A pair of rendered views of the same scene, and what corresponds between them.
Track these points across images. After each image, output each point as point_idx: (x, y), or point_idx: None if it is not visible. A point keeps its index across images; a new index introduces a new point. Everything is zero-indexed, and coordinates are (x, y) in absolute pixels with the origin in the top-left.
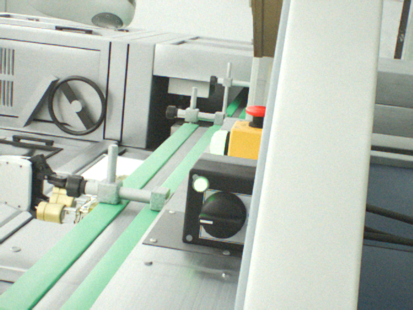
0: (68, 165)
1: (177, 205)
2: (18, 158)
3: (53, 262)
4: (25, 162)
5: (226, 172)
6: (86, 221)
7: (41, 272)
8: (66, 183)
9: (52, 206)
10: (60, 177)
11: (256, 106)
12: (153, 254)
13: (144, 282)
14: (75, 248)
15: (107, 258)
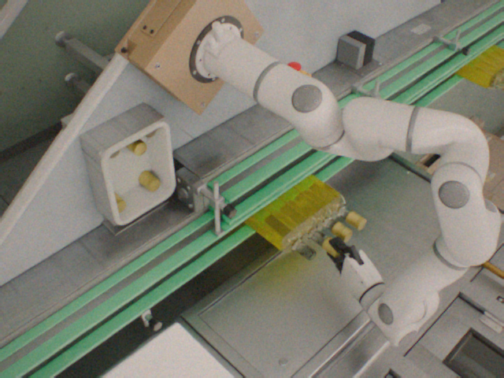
0: None
1: (355, 79)
2: (365, 263)
3: (410, 75)
4: (362, 253)
5: (365, 35)
6: (390, 90)
7: (415, 72)
8: (336, 236)
9: (357, 214)
10: (338, 242)
11: (296, 64)
12: (383, 60)
13: (394, 52)
14: (401, 79)
15: (393, 72)
